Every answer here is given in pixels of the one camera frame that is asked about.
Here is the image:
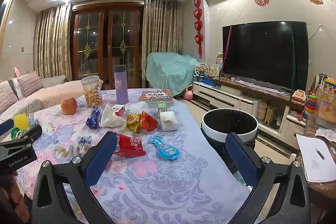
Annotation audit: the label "pink striped pillow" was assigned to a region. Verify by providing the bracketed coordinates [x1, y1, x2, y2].
[17, 71, 44, 97]
[0, 84, 19, 114]

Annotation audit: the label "white plastic bag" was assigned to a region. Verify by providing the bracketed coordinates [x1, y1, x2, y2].
[99, 105, 126, 128]

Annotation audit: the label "brown marble side table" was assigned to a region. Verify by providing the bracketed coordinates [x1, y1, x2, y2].
[295, 119, 336, 214]

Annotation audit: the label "yellow cartoon box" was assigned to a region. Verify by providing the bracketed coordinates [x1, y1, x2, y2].
[316, 77, 336, 130]

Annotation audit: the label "wooden glass door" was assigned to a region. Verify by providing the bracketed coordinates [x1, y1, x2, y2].
[71, 2, 145, 89]

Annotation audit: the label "yellow toy building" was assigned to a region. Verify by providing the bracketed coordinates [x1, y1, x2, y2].
[264, 106, 276, 127]

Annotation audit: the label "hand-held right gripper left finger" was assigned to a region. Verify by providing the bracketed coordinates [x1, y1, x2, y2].
[31, 132, 118, 224]

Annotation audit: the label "yellow stacked containers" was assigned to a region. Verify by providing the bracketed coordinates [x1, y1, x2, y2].
[259, 103, 268, 121]

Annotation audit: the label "patterned sticker sheet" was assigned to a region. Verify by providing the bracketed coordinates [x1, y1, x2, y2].
[314, 127, 336, 143]

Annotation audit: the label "clear crumpled wrapper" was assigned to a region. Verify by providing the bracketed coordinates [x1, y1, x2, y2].
[73, 135, 93, 151]

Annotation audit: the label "rainbow stacking rings toy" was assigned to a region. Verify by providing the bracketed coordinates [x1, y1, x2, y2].
[304, 93, 318, 119]

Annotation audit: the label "ferris wheel toy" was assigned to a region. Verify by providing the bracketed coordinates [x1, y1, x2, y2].
[194, 63, 210, 83]

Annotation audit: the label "white round trash bin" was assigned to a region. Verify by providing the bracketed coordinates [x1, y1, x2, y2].
[201, 108, 259, 190]

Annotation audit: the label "red snack packet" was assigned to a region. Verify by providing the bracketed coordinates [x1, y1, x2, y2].
[113, 133, 147, 157]

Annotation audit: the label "orange toy phone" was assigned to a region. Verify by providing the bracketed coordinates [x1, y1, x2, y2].
[292, 90, 306, 102]

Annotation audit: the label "red hanging decoration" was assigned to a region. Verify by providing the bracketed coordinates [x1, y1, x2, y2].
[193, 0, 204, 59]

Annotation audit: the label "yellow foil wrapper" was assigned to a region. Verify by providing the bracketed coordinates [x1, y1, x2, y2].
[126, 112, 142, 133]

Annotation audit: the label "yellow ribbed item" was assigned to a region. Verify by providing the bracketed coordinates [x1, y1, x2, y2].
[14, 112, 29, 130]

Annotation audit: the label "green round wrapper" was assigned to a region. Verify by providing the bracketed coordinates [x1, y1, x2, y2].
[10, 127, 23, 139]

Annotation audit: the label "white small box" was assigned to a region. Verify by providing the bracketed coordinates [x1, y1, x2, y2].
[159, 111, 178, 132]

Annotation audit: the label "white paper sheet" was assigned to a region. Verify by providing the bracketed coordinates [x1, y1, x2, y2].
[296, 133, 336, 183]

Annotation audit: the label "blue toy track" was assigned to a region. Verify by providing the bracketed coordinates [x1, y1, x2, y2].
[201, 76, 218, 86]

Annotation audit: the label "white and red carton box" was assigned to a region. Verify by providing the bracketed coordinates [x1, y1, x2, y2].
[112, 105, 125, 117]

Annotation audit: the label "beige curtain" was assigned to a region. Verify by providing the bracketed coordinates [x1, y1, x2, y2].
[34, 2, 72, 81]
[142, 0, 183, 88]

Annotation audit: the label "reddish orange fruit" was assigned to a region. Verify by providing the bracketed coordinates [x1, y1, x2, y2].
[61, 97, 78, 115]

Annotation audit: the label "red foil wrapper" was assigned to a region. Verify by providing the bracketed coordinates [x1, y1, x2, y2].
[140, 111, 158, 132]

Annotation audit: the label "backpack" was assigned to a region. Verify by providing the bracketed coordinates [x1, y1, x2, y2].
[308, 73, 328, 98]

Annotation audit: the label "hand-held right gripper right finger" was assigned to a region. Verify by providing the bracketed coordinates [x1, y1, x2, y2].
[225, 132, 311, 224]

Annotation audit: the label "sofa with pink blanket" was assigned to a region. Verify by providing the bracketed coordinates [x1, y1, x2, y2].
[0, 74, 104, 122]

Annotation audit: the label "purple bottle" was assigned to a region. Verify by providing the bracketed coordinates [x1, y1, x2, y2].
[114, 65, 129, 104]

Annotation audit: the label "blue candy toy package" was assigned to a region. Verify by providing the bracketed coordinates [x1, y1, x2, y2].
[148, 135, 180, 161]

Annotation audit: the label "black television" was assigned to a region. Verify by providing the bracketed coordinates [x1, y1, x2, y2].
[222, 21, 309, 93]

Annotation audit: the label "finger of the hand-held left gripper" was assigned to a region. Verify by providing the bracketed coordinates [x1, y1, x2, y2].
[0, 119, 15, 136]
[0, 125, 43, 148]

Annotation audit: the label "white TV cabinet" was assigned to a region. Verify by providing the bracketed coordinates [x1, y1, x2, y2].
[193, 77, 314, 144]

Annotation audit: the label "green yellow activity cube toy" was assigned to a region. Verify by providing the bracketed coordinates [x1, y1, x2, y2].
[209, 64, 221, 77]

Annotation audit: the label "green drink carton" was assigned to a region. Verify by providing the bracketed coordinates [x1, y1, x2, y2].
[157, 101, 168, 119]

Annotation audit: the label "clear snack jar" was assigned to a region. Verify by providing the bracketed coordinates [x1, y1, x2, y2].
[81, 76, 104, 108]

